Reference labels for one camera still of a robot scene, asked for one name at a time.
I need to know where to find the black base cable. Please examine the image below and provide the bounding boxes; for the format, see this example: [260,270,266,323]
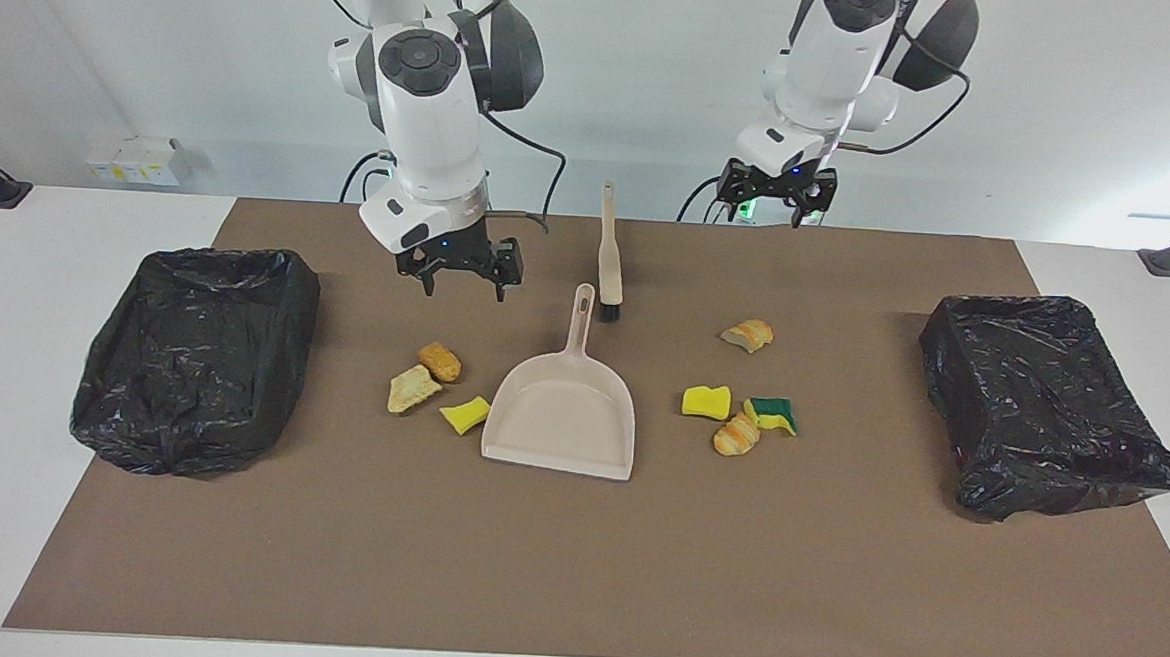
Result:
[339,149,395,206]
[678,171,744,225]

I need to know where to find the black right base cable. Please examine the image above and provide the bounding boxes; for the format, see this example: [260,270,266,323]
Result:
[339,149,395,206]

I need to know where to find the wavy orange striped foam piece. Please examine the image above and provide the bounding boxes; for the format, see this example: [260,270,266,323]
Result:
[719,317,776,355]

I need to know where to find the black left base cable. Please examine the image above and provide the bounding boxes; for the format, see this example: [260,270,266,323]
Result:
[678,171,744,225]

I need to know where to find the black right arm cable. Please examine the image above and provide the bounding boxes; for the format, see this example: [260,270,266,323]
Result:
[285,0,575,233]

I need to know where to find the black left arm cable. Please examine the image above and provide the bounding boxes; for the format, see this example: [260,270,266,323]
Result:
[839,0,989,162]

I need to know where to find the beige hand brush black bristles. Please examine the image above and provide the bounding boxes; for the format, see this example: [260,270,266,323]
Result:
[593,181,630,323]

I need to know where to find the rounded orange striped foam piece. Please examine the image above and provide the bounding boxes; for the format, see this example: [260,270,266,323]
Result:
[712,411,763,459]

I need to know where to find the small yellow sponge wedge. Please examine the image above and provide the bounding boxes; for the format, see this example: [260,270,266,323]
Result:
[438,393,493,438]

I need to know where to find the black bag lined bin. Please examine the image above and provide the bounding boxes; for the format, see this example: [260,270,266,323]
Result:
[69,239,324,483]
[911,289,1170,530]

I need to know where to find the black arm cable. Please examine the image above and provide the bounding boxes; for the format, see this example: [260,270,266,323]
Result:
[285,0,575,233]
[839,0,989,162]

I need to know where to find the white wall socket box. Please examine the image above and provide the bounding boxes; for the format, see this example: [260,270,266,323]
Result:
[84,132,195,189]

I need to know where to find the brown cork-like piece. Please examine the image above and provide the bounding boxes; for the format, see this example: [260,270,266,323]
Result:
[416,341,464,384]

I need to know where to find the beige plastic dustpan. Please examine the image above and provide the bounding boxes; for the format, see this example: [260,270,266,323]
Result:
[479,278,644,482]

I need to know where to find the pale beige stone-like piece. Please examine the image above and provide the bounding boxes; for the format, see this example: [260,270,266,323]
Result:
[386,362,445,418]

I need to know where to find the brown table mat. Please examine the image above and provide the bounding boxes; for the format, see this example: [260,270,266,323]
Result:
[3,186,1170,657]

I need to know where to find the green and yellow sponge piece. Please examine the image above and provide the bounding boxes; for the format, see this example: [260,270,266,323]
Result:
[742,395,801,437]

